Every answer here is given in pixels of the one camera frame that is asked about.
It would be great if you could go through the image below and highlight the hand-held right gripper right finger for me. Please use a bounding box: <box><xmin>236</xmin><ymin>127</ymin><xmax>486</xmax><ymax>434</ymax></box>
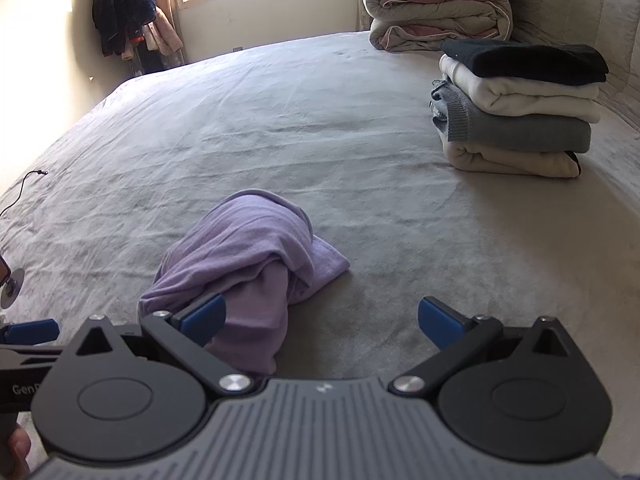
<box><xmin>390</xmin><ymin>297</ymin><xmax>583</xmax><ymax>396</ymax></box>

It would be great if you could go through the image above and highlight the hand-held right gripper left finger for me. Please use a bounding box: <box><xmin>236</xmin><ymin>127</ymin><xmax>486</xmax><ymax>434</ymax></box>
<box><xmin>60</xmin><ymin>294</ymin><xmax>253</xmax><ymax>396</ymax></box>

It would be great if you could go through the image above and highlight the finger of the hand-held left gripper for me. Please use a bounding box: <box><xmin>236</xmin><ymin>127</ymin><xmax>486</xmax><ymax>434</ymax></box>
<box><xmin>0</xmin><ymin>319</ymin><xmax>61</xmax><ymax>347</ymax></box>

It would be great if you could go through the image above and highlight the purple sweater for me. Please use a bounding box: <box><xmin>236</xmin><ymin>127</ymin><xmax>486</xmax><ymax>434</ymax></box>
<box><xmin>139</xmin><ymin>189</ymin><xmax>351</xmax><ymax>376</ymax></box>

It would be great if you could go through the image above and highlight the person's left hand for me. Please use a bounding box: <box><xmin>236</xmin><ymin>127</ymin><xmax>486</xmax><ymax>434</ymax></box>
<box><xmin>7</xmin><ymin>425</ymin><xmax>31</xmax><ymax>480</ymax></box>

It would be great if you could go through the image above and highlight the grey phone stand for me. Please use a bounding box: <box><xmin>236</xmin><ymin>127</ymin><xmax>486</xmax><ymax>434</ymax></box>
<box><xmin>0</xmin><ymin>267</ymin><xmax>26</xmax><ymax>310</ymax></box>

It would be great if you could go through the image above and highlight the beige folded garment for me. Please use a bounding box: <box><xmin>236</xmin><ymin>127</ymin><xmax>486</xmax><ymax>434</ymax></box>
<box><xmin>442</xmin><ymin>135</ymin><xmax>581</xmax><ymax>179</ymax></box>

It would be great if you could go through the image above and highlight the grey folded knit sweater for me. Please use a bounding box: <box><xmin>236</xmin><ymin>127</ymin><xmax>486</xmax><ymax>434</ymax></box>
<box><xmin>429</xmin><ymin>76</ymin><xmax>592</xmax><ymax>157</ymax></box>

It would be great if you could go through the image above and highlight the white folded garment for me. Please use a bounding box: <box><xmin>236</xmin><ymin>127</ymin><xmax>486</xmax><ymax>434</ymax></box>
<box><xmin>439</xmin><ymin>55</ymin><xmax>602</xmax><ymax>123</ymax></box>

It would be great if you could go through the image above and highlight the black folded garment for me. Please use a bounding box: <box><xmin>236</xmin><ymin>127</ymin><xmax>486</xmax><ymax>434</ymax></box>
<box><xmin>441</xmin><ymin>39</ymin><xmax>610</xmax><ymax>86</ymax></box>

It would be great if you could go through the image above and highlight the pink hanging coat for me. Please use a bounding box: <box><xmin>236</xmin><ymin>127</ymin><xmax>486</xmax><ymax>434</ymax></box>
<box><xmin>145</xmin><ymin>7</ymin><xmax>183</xmax><ymax>53</ymax></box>

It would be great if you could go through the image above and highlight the folded grey pink comforter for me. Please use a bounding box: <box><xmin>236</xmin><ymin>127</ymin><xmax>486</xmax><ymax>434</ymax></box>
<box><xmin>361</xmin><ymin>0</ymin><xmax>516</xmax><ymax>53</ymax></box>

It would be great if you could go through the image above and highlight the dark hanging jacket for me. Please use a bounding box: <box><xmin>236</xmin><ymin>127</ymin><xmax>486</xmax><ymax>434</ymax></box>
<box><xmin>91</xmin><ymin>0</ymin><xmax>157</xmax><ymax>58</ymax></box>

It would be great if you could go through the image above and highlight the grey quilted headboard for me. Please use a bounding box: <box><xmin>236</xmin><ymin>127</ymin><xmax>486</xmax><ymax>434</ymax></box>
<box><xmin>510</xmin><ymin>0</ymin><xmax>640</xmax><ymax>126</ymax></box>

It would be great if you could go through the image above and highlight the black charging cable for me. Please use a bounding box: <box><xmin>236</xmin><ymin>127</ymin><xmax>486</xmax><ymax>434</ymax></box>
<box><xmin>0</xmin><ymin>170</ymin><xmax>48</xmax><ymax>216</ymax></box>

